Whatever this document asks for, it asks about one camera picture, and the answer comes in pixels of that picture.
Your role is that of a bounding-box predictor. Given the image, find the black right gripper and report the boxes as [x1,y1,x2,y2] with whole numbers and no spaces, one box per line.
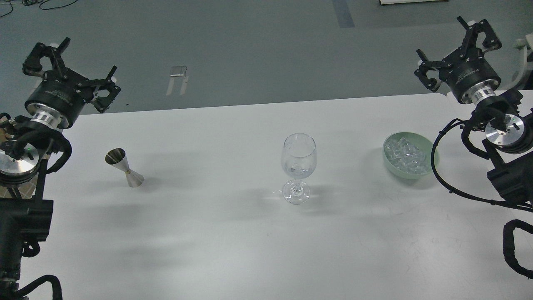
[414,16,503,105]

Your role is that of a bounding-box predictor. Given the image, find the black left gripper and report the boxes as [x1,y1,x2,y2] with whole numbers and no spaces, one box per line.
[22,37,121,130]

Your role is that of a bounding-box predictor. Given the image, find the steel double jigger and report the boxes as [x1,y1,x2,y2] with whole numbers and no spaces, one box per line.
[105,148,144,188]

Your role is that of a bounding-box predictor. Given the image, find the clear ice cubes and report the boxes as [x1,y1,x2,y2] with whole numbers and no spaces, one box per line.
[384,136,431,175]

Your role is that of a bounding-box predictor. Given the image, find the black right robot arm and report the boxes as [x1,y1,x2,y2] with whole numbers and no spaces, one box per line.
[414,17,533,212]

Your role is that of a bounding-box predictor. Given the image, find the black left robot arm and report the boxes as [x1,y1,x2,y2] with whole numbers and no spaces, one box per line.
[0,38,121,300]

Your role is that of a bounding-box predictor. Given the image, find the clear wine glass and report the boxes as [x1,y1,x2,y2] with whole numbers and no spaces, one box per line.
[281,132,318,205]

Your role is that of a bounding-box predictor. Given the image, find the white board on floor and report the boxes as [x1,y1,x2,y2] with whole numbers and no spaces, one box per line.
[378,0,449,5]

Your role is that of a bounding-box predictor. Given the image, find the green bowl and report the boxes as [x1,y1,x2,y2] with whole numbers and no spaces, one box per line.
[381,132,440,180]

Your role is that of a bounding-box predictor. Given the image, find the black floor cables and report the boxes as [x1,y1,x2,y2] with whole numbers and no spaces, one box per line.
[0,0,80,19]

